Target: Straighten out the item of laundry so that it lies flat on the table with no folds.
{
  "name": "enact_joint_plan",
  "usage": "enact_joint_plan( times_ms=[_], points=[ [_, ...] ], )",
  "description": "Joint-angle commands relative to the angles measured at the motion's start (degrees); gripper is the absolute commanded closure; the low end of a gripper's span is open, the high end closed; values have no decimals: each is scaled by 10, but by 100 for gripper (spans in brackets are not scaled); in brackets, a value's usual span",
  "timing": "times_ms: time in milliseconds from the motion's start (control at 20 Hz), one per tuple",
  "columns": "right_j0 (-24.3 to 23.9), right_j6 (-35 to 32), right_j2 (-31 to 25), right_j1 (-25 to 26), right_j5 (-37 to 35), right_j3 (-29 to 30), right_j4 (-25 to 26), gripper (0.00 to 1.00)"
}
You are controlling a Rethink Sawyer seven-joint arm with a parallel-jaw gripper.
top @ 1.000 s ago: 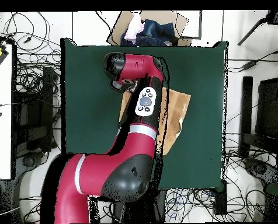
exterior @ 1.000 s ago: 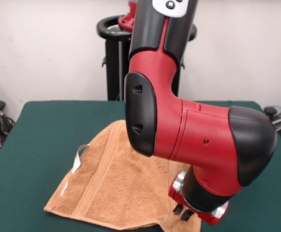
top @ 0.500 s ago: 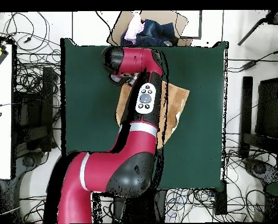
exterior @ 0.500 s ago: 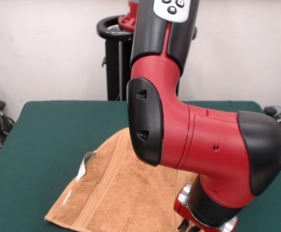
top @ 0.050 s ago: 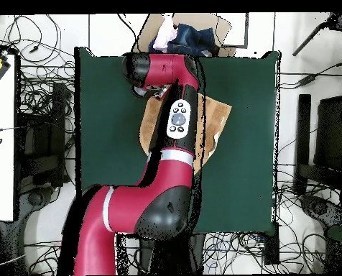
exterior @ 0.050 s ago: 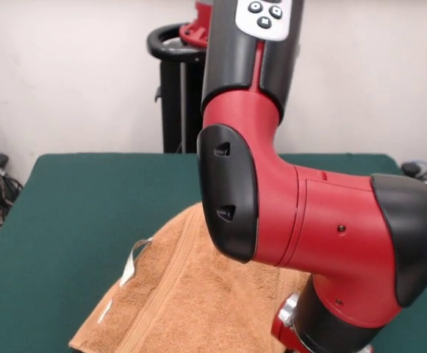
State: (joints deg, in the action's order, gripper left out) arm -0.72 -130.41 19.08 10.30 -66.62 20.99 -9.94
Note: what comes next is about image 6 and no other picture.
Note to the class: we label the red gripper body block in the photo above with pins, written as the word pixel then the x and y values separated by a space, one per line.
pixel 281 329

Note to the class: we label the tan terry towel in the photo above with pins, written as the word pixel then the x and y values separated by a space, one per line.
pixel 198 294

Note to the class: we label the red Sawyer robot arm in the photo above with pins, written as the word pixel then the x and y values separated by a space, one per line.
pixel 327 220

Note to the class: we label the small black power adapter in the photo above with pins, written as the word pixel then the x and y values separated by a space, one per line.
pixel 411 169

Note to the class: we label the dark green table cloth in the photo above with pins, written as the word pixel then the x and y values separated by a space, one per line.
pixel 70 220

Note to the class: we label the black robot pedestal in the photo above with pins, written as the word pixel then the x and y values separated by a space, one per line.
pixel 172 110

